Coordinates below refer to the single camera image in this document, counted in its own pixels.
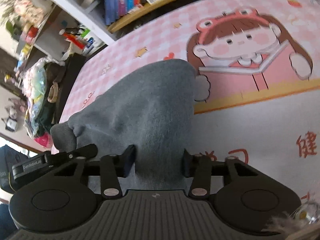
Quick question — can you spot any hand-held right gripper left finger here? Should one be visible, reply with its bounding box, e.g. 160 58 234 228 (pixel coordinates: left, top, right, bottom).
51 145 137 200

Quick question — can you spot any pink checked printed tablecloth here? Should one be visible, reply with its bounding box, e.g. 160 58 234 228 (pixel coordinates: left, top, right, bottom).
51 0 320 230

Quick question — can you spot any white jar with green rim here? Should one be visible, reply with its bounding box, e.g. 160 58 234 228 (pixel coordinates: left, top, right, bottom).
84 29 104 55

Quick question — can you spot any dark green cloth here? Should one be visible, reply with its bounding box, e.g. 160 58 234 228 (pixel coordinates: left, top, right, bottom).
37 97 55 133

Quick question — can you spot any grey sweatshirt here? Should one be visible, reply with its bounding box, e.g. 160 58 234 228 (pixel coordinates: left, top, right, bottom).
50 59 200 192

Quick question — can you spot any fluffy grey fur trim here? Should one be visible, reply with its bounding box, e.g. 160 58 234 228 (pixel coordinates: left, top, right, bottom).
264 211 320 240

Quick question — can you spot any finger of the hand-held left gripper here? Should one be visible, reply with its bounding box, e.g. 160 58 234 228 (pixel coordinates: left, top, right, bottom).
44 144 98 166

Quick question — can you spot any white shelf unit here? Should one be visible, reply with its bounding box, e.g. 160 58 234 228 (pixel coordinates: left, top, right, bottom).
15 0 118 63

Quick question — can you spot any wooden bookshelf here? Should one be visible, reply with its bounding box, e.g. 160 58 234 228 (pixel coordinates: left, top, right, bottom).
101 0 200 34

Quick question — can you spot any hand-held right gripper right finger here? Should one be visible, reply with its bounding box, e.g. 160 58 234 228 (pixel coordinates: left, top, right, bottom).
182 149 261 200

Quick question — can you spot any row of colourful books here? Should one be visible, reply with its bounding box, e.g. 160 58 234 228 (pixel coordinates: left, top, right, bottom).
104 0 146 26

